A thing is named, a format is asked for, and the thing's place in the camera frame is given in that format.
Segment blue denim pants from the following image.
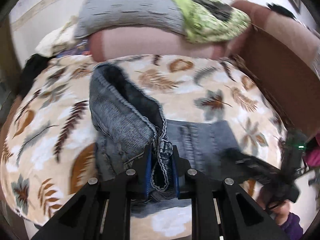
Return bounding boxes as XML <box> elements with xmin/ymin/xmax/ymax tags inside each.
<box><xmin>89</xmin><ymin>63</ymin><xmax>239</xmax><ymax>218</ymax></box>

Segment colourful printed fabric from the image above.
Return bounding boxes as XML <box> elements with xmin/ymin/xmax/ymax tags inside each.
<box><xmin>56</xmin><ymin>38</ymin><xmax>91</xmax><ymax>58</ymax></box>

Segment green patterned folded quilt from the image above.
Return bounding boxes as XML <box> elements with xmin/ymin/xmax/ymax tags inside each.
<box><xmin>172</xmin><ymin>0</ymin><xmax>251</xmax><ymax>43</ymax></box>

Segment dark olive garment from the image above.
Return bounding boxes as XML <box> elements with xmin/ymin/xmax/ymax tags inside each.
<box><xmin>192</xmin><ymin>0</ymin><xmax>233</xmax><ymax>22</ymax></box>

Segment person's right hand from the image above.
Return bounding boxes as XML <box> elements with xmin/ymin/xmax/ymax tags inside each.
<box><xmin>257</xmin><ymin>186</ymin><xmax>292</xmax><ymax>226</ymax></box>

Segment purple sleeve forearm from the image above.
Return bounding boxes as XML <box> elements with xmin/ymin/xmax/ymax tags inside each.
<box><xmin>280</xmin><ymin>212</ymin><xmax>303</xmax><ymax>240</ymax></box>

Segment black cloth on sofa back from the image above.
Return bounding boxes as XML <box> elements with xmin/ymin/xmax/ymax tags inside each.
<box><xmin>266</xmin><ymin>3</ymin><xmax>296</xmax><ymax>20</ymax></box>

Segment black garment beside blanket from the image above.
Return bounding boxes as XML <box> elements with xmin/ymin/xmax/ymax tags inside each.
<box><xmin>17</xmin><ymin>54</ymin><xmax>55</xmax><ymax>99</ymax></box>

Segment leaf pattern beige blanket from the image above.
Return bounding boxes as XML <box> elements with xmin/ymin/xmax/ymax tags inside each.
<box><xmin>1</xmin><ymin>55</ymin><xmax>287</xmax><ymax>239</ymax></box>

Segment grey quilted pillow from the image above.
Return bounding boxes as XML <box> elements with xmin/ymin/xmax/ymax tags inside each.
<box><xmin>74</xmin><ymin>0</ymin><xmax>184</xmax><ymax>39</ymax></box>

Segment cream bundled cloth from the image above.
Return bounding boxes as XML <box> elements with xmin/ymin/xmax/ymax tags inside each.
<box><xmin>35</xmin><ymin>16</ymin><xmax>78</xmax><ymax>57</ymax></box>

